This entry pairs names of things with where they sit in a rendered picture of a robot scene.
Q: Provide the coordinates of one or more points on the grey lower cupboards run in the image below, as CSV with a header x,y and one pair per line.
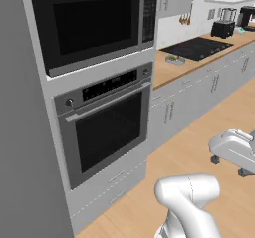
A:
x,y
199,89

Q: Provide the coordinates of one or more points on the grey fridge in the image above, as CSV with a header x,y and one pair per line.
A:
x,y
23,132

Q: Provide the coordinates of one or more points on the grey wall socket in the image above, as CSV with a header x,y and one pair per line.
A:
x,y
211,14

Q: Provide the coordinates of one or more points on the clear container with green food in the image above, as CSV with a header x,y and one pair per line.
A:
x,y
175,59

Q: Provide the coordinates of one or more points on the small teal object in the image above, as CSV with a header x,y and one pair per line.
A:
x,y
240,30

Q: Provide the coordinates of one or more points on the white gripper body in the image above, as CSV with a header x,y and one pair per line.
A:
x,y
232,150

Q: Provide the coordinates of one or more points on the pale grey tall cabinet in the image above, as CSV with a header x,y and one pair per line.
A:
x,y
96,79

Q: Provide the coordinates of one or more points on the pale grey drawer front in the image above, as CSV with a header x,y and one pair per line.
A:
x,y
99,185
99,210

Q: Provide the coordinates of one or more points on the grey built-in oven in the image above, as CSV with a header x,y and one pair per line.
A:
x,y
106,132

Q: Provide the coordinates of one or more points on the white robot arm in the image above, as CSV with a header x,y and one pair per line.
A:
x,y
186,202

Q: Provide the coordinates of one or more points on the black toaster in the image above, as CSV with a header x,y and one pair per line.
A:
x,y
222,29

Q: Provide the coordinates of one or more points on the hanging wooden tools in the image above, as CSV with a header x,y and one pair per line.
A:
x,y
186,18

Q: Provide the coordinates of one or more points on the glass blender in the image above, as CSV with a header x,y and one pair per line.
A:
x,y
229,15

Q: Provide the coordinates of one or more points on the black coffee machine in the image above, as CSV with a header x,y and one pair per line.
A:
x,y
247,16

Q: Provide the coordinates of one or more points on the dark round oven knob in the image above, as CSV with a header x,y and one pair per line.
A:
x,y
69,102

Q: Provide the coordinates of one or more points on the black and grey microwave oven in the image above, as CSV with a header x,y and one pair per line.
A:
x,y
89,26

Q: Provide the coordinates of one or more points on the black hob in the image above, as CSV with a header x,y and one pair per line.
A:
x,y
197,48

